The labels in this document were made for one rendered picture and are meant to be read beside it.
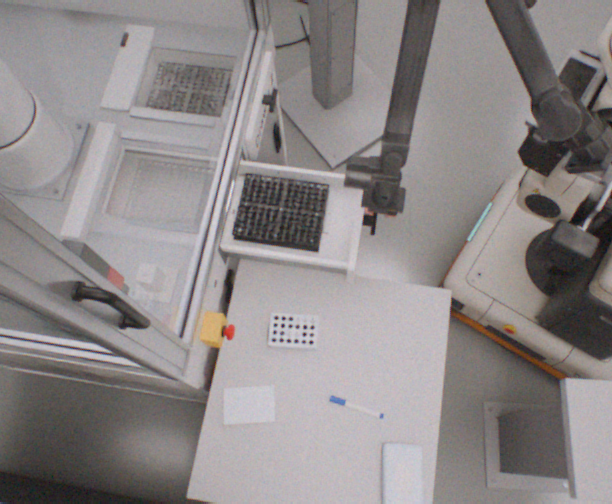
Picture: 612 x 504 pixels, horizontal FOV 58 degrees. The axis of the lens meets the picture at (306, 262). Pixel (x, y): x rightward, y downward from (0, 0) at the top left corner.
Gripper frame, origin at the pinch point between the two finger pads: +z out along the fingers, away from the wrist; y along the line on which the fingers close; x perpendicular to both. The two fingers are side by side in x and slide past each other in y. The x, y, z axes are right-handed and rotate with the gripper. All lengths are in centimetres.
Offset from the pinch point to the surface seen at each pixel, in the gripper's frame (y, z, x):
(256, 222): 30.4, 0.7, 7.8
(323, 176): 15.8, 1.1, -8.4
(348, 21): 20, 37, -94
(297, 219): 20.4, 2.3, 4.4
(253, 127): 36.3, -2.2, -17.8
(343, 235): 8.1, 6.4, 5.1
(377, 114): 3, 85, -89
